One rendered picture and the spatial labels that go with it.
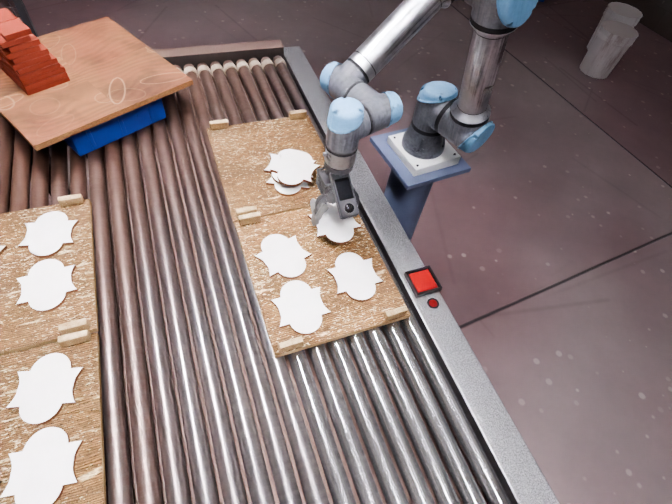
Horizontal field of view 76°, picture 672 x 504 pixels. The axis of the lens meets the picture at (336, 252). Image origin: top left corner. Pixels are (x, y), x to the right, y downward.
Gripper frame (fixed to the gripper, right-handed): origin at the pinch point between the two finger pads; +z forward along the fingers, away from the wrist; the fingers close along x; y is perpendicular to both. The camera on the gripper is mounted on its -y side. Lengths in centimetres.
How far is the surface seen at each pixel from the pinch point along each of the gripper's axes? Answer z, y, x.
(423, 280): 4.6, -22.4, -17.6
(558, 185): 98, 64, -193
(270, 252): 2.5, -3.5, 19.0
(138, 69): -7, 72, 42
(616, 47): 70, 165, -315
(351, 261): 2.7, -12.2, -0.6
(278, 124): 3.4, 48.2, 2.1
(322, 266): 3.7, -10.9, 7.1
